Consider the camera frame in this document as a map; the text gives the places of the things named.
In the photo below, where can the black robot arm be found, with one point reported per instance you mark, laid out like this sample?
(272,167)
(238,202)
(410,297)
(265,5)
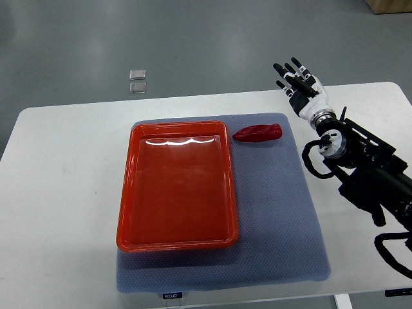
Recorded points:
(372,177)

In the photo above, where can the black table label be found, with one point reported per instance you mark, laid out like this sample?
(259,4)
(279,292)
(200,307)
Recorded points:
(172,295)

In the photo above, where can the blue-grey textured mat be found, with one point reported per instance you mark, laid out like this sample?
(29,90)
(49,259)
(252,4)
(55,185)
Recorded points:
(280,239)

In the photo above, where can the red plastic tray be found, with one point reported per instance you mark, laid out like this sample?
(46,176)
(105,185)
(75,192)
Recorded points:
(178,191)

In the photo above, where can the black table control panel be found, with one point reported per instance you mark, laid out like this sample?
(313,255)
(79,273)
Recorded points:
(398,292)

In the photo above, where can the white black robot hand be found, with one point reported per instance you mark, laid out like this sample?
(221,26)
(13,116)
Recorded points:
(304,91)

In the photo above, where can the white table leg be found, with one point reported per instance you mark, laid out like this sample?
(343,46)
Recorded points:
(342,301)

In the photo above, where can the upper floor plate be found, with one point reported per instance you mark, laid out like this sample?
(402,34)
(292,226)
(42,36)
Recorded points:
(137,74)

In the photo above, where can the cardboard box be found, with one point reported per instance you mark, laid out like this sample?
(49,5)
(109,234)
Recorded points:
(389,6)

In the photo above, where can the red pepper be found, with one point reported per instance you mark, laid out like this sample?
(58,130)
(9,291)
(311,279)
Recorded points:
(259,133)

